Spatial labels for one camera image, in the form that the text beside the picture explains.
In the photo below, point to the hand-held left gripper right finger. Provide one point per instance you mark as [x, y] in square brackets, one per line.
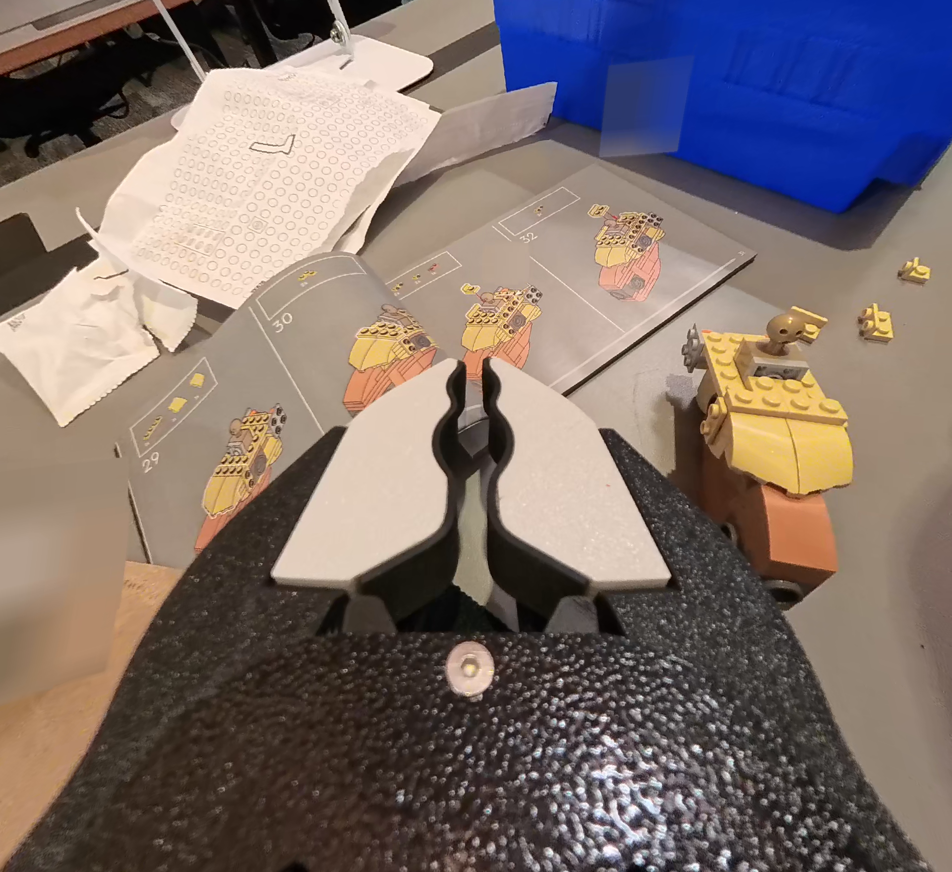
[573, 507]

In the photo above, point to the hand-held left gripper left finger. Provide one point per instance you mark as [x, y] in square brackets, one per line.
[372, 500]

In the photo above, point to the tan and brown brick model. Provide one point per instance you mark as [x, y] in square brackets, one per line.
[766, 403]

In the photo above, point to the grey brick instruction booklet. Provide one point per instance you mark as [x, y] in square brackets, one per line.
[692, 277]

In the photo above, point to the blue plastic bin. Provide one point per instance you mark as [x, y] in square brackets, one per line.
[744, 9]

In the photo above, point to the grey desk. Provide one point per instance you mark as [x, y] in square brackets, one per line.
[855, 255]

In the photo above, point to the large white printed paper bag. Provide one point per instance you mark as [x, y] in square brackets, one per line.
[260, 203]

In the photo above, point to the small white paper bag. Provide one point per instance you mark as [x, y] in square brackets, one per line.
[67, 344]

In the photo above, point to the small tan brick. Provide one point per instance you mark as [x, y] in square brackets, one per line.
[877, 323]
[915, 270]

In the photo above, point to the grey paper sheet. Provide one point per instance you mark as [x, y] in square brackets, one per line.
[483, 121]

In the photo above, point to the brown cardboard sheet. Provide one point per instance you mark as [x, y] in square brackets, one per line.
[44, 775]

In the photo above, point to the white stand base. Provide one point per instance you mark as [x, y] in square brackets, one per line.
[372, 58]

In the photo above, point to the black office chair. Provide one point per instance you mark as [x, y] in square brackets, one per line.
[44, 106]

